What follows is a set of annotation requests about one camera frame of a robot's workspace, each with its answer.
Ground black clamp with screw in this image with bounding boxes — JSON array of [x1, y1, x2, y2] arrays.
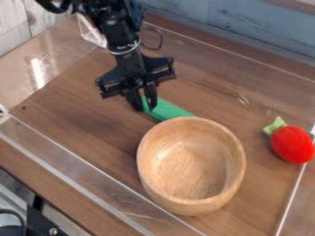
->
[[25, 196, 69, 236]]

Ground clear acrylic corner bracket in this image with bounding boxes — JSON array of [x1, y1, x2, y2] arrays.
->
[[77, 14, 107, 48]]

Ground black cable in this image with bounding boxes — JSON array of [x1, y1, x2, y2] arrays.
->
[[0, 208, 28, 236]]

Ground clear acrylic front wall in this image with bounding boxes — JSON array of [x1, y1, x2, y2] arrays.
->
[[0, 115, 206, 236]]

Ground red plush strawberry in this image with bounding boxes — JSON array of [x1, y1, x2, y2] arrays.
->
[[262, 116, 315, 164]]

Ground green rectangular block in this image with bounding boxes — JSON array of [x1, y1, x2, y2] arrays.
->
[[141, 97, 194, 122]]

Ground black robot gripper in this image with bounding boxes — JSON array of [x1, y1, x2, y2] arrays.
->
[[95, 49, 176, 112]]

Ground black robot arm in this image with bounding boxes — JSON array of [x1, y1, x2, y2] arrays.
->
[[35, 0, 176, 112]]

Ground brown wooden bowl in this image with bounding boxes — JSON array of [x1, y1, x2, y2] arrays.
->
[[136, 117, 246, 216]]

